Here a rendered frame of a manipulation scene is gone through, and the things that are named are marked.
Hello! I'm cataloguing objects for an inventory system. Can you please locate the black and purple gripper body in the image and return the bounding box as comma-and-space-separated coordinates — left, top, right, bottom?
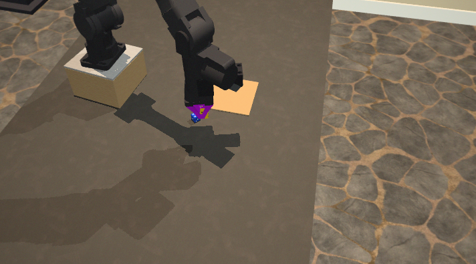
185, 74, 213, 107

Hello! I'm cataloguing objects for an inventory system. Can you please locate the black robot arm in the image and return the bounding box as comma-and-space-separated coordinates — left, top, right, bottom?
73, 0, 243, 97

